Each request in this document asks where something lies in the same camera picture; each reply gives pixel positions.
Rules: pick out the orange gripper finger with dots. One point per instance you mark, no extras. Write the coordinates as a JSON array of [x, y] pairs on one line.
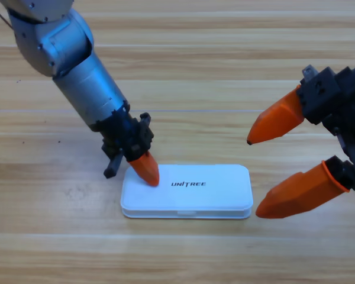
[[301, 192]]

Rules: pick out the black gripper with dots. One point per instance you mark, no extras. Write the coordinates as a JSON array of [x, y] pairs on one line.
[[127, 136], [343, 100]]

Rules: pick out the white Unitree pencil case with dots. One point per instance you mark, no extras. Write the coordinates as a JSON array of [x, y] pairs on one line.
[[192, 192]]

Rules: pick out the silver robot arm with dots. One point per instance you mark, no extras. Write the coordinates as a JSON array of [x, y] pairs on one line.
[[77, 68]]

